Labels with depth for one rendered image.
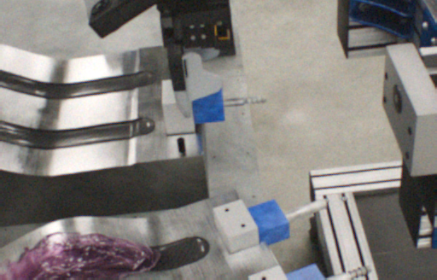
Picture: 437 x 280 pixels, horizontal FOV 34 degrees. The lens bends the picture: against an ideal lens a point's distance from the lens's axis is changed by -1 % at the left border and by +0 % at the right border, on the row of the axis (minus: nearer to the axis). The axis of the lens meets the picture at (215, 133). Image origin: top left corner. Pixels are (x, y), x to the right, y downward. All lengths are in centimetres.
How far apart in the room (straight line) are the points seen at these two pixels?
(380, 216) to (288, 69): 95
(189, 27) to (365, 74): 174
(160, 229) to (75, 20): 63
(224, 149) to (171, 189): 14
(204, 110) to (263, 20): 195
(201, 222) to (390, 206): 97
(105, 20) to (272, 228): 30
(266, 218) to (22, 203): 32
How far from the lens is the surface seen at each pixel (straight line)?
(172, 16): 82
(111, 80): 106
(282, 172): 216
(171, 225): 86
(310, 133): 229
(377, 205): 178
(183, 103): 87
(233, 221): 82
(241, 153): 103
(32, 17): 144
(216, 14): 82
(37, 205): 97
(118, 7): 82
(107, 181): 93
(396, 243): 170
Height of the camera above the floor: 148
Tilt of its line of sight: 40 degrees down
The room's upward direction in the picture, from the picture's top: 7 degrees counter-clockwise
